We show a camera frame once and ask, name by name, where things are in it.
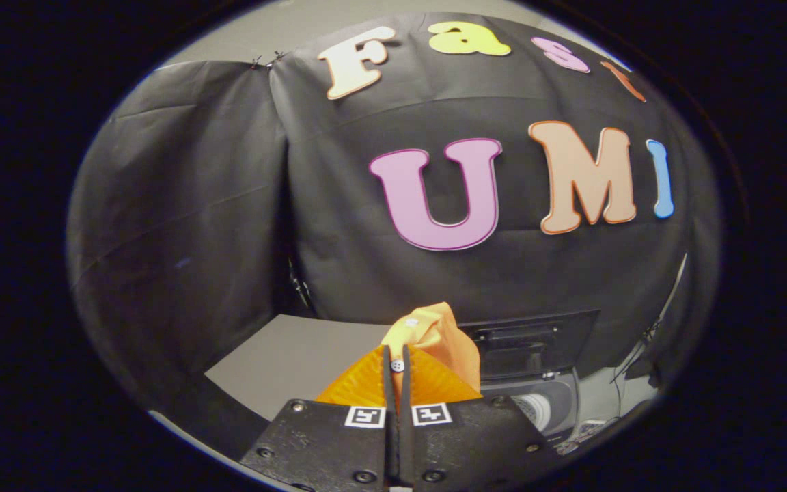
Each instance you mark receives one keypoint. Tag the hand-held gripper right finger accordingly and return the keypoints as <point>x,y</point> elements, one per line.
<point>462,437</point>

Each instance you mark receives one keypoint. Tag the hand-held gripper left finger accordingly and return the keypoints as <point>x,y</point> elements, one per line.
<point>339,444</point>

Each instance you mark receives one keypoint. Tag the orange shirt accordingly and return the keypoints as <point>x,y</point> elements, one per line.
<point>445,342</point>

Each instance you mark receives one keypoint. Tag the dark washing machine lid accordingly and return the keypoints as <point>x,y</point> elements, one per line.
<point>571,335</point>

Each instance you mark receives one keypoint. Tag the grey and white cabinet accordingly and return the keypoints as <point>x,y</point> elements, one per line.
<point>291,362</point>

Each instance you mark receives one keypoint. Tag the black stand pole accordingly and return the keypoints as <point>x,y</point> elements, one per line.
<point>653,328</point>

